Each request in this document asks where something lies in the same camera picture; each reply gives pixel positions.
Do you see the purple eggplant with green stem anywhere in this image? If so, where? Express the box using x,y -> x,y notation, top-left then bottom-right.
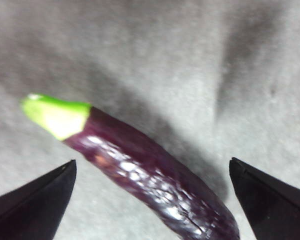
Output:
20,92 -> 241,240

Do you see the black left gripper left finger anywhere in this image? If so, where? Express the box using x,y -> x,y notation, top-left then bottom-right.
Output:
0,159 -> 78,240

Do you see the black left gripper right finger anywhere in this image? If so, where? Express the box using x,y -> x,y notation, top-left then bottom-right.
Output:
228,156 -> 300,240

